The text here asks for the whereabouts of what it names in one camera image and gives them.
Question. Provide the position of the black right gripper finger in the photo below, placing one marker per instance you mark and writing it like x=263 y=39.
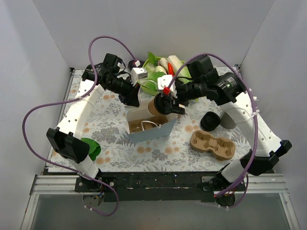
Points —
x=167 y=98
x=175 y=108

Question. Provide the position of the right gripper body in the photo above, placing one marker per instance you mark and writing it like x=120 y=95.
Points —
x=174 y=99

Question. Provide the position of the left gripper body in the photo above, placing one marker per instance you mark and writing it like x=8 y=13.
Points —
x=129 y=93

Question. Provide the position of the light blue paper bag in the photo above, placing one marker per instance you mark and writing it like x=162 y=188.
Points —
x=141 y=112

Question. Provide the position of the pulp cup carrier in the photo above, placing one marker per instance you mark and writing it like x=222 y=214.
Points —
x=146 y=124

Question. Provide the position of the black cup lid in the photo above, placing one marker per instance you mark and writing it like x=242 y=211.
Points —
x=159 y=103

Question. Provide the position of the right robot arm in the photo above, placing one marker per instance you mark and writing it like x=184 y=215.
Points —
x=230 y=93

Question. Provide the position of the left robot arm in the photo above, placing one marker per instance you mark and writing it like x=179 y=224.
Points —
x=66 y=137

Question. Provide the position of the green plastic vegetable tray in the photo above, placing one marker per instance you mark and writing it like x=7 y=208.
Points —
x=150 y=64

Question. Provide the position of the napa cabbage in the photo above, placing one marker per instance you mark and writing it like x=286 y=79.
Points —
x=184 y=75

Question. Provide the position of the green lettuce head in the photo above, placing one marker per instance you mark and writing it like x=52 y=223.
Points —
x=149 y=84

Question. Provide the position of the dark purple eggplant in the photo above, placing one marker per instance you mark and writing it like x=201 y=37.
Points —
x=135 y=64

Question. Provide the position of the stack of black lids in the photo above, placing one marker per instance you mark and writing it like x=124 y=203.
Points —
x=210 y=121

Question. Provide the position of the cup of white straws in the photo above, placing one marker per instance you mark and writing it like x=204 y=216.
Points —
x=230 y=119

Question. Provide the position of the floral table mat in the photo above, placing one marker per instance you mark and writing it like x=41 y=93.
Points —
x=106 y=125

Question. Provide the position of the green bok choy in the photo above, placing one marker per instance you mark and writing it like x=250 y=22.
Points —
x=95 y=148

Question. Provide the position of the stack of pulp cup carriers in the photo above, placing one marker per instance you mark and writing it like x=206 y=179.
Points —
x=221 y=148

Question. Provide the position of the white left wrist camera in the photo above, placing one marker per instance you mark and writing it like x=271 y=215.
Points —
x=137 y=74

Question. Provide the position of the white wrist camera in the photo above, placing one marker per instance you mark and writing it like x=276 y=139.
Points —
x=163 y=82
x=137 y=74

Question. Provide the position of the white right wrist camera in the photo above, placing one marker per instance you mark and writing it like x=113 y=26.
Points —
x=163 y=82

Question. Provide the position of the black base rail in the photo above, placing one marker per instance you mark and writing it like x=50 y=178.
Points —
x=155 y=186

